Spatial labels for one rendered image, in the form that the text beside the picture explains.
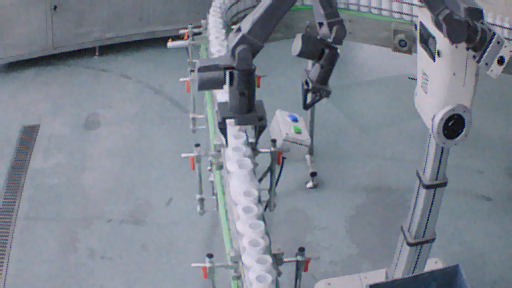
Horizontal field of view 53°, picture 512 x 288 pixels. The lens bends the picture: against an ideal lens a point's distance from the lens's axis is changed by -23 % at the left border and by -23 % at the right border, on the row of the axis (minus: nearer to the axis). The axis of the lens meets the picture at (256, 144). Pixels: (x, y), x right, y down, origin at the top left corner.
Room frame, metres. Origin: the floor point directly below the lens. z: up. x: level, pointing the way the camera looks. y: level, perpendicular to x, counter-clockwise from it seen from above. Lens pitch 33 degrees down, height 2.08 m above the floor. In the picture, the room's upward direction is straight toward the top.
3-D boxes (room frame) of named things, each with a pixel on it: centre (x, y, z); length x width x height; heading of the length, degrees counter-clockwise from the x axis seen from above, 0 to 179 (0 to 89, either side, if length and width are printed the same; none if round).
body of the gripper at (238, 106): (1.26, 0.03, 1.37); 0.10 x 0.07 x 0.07; 97
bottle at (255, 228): (1.08, 0.00, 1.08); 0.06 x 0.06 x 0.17
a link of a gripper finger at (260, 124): (1.26, 0.02, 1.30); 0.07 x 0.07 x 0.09; 7
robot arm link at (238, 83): (1.26, 0.04, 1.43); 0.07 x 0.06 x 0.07; 98
